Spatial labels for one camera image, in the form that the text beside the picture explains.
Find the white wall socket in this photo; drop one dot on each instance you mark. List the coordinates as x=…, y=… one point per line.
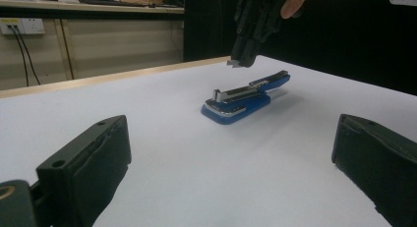
x=23, y=26

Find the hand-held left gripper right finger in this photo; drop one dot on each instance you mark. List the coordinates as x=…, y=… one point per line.
x=380, y=161

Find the black keyboard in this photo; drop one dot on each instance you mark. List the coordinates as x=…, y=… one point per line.
x=111, y=2

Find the wooden desk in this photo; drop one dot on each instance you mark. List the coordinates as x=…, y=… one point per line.
x=98, y=7

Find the black curtain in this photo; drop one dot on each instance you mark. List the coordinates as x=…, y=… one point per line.
x=344, y=40

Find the blue stapler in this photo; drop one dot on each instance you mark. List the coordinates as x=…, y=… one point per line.
x=242, y=101

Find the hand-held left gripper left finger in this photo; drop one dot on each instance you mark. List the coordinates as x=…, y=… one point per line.
x=88, y=168

